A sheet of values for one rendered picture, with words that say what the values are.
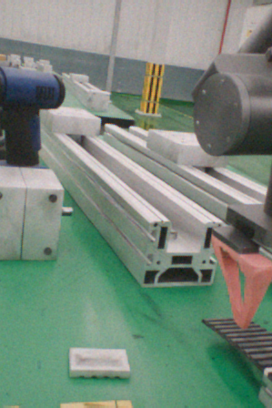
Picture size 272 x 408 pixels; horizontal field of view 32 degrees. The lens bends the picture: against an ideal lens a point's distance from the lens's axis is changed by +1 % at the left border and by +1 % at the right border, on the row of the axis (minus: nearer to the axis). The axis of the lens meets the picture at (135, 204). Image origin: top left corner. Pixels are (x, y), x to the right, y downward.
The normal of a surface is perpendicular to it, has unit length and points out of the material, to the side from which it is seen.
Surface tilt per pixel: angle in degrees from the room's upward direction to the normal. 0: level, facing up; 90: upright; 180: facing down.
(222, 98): 93
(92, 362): 0
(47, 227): 90
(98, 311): 0
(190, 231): 90
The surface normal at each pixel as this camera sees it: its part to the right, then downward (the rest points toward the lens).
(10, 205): 0.30, 0.31
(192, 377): 0.14, -0.95
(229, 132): -0.90, 0.05
